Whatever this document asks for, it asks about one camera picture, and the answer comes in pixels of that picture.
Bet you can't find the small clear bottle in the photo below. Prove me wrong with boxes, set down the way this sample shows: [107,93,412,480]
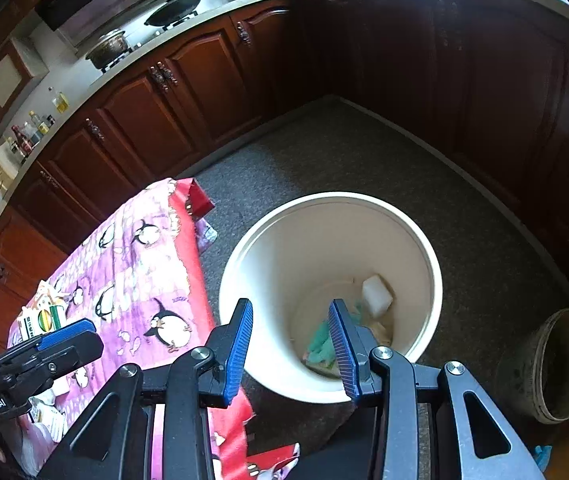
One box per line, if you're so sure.
[28,111,50,136]

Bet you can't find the dark cooking pot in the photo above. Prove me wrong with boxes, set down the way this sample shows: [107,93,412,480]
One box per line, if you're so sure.
[84,30,131,70]

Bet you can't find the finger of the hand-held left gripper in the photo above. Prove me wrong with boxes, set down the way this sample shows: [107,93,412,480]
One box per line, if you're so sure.
[0,318,98,367]
[12,331,105,391]

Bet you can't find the small blue cloth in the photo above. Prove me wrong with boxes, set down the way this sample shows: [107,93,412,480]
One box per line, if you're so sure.
[531,444,554,471]

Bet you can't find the pink penguin printed blanket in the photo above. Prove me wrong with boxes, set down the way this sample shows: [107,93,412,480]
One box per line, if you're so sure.
[7,177,305,480]

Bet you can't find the teal wrapper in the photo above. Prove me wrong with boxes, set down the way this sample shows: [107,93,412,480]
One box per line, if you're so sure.
[305,301,365,367]

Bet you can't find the white plastic bag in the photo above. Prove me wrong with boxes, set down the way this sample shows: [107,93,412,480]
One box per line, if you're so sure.
[14,390,70,476]

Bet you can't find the tan paper scrap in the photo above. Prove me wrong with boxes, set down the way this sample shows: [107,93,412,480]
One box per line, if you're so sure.
[367,321,396,348]

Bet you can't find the brown wooden base cabinet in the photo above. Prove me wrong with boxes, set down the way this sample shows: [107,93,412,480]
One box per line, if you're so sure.
[0,7,325,351]
[289,0,569,311]

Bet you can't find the red box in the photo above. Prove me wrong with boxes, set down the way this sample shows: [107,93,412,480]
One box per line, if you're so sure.
[187,177,216,216]

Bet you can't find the white plastic bucket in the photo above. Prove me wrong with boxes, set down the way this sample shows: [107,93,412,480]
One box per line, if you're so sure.
[218,192,443,404]

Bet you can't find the black wok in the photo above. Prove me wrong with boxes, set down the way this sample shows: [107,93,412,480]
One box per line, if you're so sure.
[144,0,228,28]

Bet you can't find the crumpled white wrapper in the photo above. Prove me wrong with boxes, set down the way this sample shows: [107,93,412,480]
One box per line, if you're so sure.
[34,280,65,311]

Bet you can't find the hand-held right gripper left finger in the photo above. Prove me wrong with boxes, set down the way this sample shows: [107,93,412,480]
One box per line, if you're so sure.
[37,298,255,480]

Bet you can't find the green white small carton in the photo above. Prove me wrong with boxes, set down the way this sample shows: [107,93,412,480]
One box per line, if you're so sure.
[17,305,68,343]

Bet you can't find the dark sauce bottle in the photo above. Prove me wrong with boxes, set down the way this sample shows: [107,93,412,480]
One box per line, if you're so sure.
[12,126,35,158]

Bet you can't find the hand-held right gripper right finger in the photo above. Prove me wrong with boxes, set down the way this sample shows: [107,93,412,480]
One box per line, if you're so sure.
[327,298,547,480]

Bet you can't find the white foam block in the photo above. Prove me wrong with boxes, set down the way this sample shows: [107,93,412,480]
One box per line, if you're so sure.
[363,274,396,319]

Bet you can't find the old grey bucket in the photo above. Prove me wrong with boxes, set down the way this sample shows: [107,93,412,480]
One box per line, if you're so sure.
[495,306,569,425]

